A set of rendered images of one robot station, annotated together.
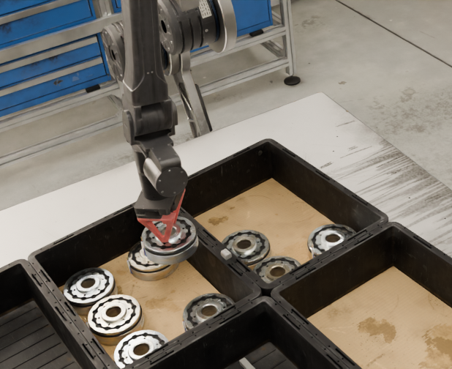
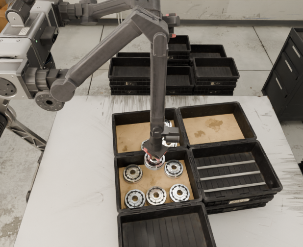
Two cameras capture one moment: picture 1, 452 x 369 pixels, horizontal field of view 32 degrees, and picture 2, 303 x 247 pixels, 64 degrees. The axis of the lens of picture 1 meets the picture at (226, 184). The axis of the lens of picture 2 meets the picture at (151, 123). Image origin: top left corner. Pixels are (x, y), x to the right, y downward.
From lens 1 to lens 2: 120 cm
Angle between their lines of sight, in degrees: 51
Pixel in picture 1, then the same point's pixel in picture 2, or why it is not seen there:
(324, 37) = not seen: outside the picture
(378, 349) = (206, 137)
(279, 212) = (135, 132)
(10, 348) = (143, 239)
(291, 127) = (73, 111)
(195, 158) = (61, 144)
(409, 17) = not seen: outside the picture
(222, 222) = (127, 147)
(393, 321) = (198, 129)
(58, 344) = (153, 221)
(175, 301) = (156, 176)
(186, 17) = not seen: hidden behind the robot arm
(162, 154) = (173, 130)
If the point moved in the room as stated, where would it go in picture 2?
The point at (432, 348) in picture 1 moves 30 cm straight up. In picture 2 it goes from (212, 127) to (223, 92)
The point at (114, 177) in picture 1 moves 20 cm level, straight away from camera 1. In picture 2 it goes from (43, 175) to (12, 169)
